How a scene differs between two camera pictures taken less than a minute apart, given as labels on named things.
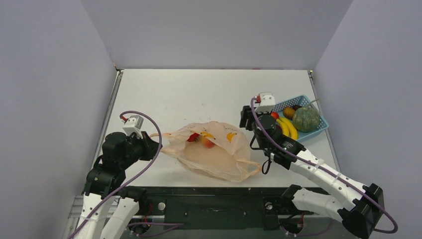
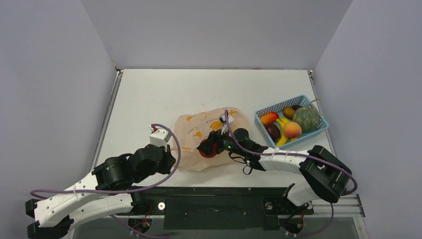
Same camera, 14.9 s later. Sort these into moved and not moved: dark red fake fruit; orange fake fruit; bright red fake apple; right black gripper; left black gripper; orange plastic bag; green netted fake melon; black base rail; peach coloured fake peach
Moved: orange plastic bag; bright red fake apple; right black gripper; left black gripper; peach coloured fake peach
Not moved: orange fake fruit; green netted fake melon; dark red fake fruit; black base rail
